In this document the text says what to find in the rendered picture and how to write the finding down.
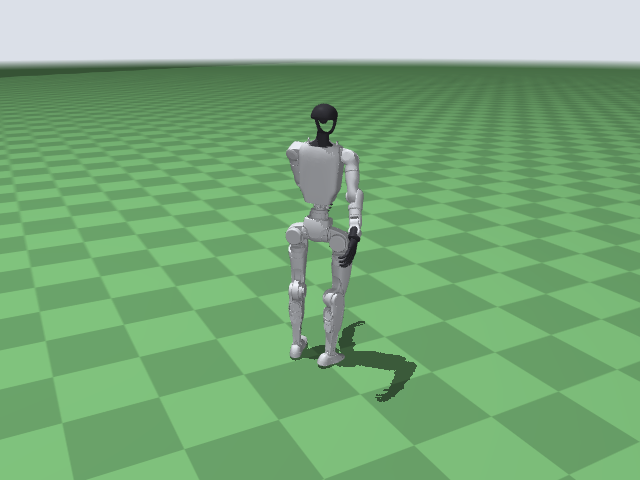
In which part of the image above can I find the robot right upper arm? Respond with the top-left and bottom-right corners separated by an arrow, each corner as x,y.
340,148 -> 360,203

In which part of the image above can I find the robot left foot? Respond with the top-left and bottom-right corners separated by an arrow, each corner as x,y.
290,335 -> 307,358

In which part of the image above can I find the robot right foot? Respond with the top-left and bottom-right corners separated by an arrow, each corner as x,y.
317,350 -> 345,366

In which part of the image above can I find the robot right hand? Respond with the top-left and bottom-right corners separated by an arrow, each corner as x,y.
338,226 -> 360,267

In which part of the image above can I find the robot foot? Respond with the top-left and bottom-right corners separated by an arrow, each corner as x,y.
317,350 -> 345,366
290,335 -> 307,358

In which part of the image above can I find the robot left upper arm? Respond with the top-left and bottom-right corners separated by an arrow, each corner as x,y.
286,141 -> 303,184

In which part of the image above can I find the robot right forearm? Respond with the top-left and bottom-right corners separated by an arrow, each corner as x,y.
348,189 -> 364,237

